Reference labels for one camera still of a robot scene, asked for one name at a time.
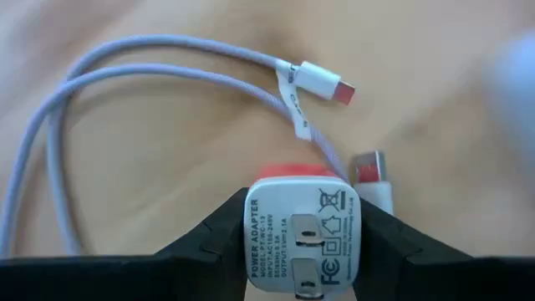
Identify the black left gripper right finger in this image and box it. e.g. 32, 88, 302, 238
353, 197, 535, 301

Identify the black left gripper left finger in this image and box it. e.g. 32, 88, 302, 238
0, 186, 252, 301

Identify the white power adapter red face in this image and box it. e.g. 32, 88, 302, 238
243, 163, 362, 301

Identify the white paper cable label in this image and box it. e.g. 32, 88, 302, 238
275, 60, 313, 142

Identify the white USB cable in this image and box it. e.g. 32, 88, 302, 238
0, 34, 395, 258

